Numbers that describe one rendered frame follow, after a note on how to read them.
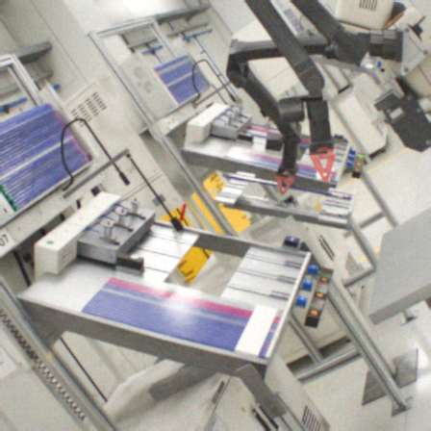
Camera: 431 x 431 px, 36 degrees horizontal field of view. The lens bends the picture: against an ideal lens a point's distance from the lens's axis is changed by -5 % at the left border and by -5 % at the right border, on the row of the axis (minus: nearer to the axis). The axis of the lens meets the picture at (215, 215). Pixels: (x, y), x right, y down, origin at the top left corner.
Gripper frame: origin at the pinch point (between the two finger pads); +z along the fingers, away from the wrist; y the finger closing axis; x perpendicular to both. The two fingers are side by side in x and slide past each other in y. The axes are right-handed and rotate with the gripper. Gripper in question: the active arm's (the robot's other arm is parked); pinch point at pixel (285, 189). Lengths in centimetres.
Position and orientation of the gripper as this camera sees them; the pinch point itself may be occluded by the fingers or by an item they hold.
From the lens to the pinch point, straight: 268.7
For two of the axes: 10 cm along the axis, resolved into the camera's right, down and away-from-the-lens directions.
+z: -1.2, 9.2, 3.7
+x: 9.6, 2.0, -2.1
